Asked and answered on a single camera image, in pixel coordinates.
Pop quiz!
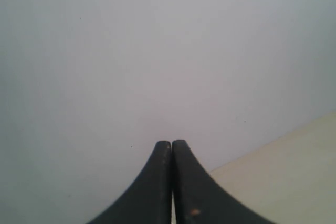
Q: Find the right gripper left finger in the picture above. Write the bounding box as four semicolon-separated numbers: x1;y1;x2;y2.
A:
90;141;172;223

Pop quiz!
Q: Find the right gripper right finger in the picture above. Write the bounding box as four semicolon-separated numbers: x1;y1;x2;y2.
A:
172;140;271;223

